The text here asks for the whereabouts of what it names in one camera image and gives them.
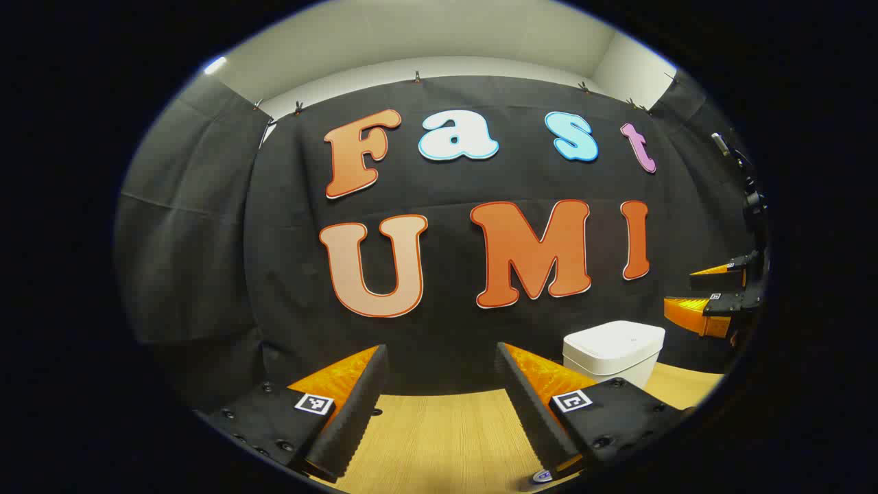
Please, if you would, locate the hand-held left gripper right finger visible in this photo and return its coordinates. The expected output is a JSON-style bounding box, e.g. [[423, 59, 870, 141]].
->
[[495, 342, 693, 484]]

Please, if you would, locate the white desktop garbage bin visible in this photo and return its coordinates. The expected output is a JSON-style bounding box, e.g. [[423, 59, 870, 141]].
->
[[562, 320, 666, 390]]

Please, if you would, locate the wooden desktop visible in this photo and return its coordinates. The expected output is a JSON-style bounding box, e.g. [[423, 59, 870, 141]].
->
[[312, 362, 724, 494]]

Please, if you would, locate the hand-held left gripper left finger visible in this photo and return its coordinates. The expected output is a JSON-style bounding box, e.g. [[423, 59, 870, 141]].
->
[[199, 344, 390, 483]]

